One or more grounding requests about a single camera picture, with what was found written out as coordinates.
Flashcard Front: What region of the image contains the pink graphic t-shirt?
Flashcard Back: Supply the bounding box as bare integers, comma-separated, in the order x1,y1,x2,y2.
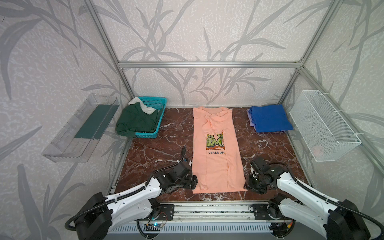
192,107,246,194

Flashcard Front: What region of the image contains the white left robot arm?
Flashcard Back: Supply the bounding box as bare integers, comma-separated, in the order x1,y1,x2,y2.
65,159,198,240

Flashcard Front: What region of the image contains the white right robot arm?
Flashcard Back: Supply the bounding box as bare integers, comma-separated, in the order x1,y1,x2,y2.
247,157,371,240

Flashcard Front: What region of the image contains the green circuit board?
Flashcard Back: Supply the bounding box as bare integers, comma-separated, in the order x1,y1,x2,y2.
145,222,166,232

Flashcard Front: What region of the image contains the blue folded t-shirt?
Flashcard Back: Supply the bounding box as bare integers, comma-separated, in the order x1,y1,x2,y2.
250,105,294,133

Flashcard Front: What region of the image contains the purple folded t-shirt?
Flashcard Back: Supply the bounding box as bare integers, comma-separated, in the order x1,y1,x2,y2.
247,109,255,128

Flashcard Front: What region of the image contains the white t-shirt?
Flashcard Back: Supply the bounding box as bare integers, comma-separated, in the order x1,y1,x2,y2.
128,97,156,115

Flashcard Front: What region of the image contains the dark green t-shirt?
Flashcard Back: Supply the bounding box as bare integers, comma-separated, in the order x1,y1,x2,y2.
116,103,161,137

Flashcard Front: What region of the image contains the teal plastic laundry basket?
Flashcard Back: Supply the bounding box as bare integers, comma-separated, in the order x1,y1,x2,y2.
134,96,168,139

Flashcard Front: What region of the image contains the left black corrugated cable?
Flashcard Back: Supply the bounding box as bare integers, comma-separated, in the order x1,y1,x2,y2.
64,145,187,240

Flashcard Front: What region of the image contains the black corrugated cable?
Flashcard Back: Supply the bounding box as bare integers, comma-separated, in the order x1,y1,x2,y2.
268,162,384,240
64,145,187,240

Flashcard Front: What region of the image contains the right black corrugated cable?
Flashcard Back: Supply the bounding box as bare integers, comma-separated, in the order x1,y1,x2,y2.
268,162,384,240

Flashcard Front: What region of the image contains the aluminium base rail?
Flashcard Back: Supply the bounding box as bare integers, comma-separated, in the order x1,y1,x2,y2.
86,200,340,240

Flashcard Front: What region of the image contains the white wire mesh basket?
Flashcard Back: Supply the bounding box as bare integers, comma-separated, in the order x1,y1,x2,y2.
290,90,362,162

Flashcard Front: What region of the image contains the clear plastic wall shelf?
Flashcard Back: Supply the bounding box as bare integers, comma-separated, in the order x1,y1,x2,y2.
42,94,120,163

